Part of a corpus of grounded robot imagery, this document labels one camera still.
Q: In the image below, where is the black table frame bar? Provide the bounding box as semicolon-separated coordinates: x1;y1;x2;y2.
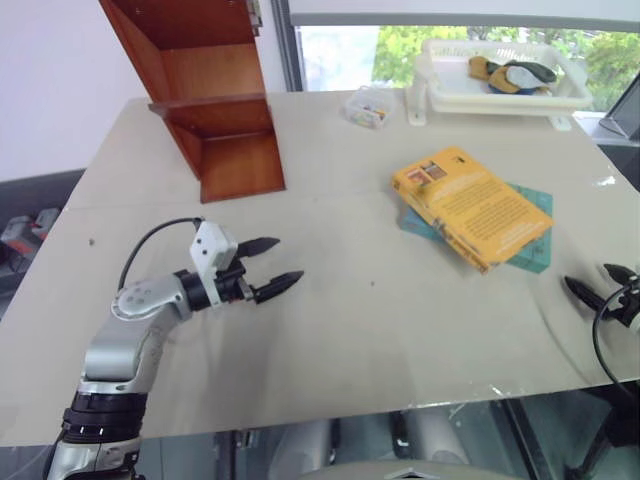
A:
499;397;549;480

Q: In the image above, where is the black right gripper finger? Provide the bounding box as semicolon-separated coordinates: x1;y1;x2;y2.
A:
564;274;609;312
601;262;640;284

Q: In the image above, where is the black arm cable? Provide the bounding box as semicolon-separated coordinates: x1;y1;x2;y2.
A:
591;293;640;387
117;215;204;292

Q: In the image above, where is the white plastic basket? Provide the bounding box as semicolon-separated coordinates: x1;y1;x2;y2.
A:
418;38;594;109

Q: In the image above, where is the metal hinge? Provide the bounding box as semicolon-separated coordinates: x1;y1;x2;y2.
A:
246;0;265;37

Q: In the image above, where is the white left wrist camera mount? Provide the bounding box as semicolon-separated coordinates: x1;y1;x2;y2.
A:
188;219;239;308

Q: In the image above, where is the yellow book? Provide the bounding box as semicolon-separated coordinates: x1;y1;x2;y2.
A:
390;145;556;275

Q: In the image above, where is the pale grey cloth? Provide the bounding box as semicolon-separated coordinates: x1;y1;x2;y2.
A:
505;68;540;91

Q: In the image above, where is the dark grey bench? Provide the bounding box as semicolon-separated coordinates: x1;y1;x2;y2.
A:
0;166;87;311

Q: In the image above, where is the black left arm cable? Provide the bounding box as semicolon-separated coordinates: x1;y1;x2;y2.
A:
117;215;204;292

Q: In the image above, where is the teal book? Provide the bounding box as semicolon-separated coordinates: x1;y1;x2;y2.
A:
399;181;555;277

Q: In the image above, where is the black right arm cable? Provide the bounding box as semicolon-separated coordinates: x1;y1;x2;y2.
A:
591;293;640;387

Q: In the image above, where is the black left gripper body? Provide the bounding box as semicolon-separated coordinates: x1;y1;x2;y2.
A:
216;258;257;305

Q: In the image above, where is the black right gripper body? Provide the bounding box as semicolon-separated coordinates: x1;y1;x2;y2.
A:
606;274;640;326

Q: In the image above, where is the red and black power tool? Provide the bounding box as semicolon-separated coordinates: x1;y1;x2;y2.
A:
0;207;64;284

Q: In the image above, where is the white plastic tray stand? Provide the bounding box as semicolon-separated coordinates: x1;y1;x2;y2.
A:
404;54;591;133

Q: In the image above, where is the dark window frame post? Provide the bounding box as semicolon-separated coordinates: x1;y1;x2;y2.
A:
271;0;307;94

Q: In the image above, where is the brown wooden bookshelf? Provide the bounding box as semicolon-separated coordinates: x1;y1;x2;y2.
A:
98;0;288;205

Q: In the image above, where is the dark green cloth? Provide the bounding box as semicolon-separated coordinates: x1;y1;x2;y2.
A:
502;60;559;87

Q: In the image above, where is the grey roller blind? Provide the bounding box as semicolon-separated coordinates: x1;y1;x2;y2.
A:
289;0;640;29

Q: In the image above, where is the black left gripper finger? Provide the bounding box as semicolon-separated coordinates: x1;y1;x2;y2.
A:
236;236;281;260
249;270;306;306

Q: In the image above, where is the clear plastic box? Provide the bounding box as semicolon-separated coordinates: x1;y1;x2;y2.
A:
342;85;399;131

